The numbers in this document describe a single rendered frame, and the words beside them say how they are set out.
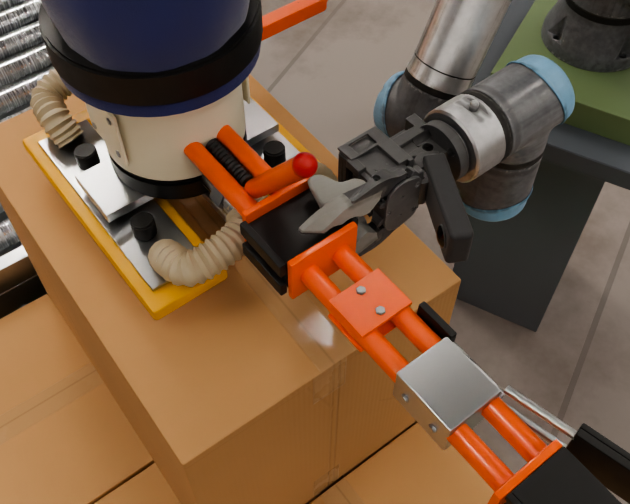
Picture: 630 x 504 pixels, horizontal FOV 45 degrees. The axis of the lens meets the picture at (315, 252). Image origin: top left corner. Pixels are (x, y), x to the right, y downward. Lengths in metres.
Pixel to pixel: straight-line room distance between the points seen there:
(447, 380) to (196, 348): 0.34
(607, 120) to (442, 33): 0.53
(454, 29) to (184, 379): 0.53
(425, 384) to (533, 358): 1.37
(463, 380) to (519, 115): 0.32
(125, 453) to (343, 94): 1.59
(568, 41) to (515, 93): 0.62
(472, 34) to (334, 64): 1.72
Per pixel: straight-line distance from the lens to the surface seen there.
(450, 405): 0.67
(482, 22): 0.99
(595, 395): 2.03
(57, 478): 1.32
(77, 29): 0.75
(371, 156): 0.81
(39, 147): 1.07
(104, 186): 0.96
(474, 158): 0.84
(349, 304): 0.72
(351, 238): 0.76
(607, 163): 1.42
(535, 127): 0.90
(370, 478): 1.26
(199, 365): 0.89
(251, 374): 0.88
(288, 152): 1.00
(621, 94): 1.48
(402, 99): 1.03
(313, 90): 2.59
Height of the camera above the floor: 1.73
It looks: 54 degrees down
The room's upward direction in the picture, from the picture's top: straight up
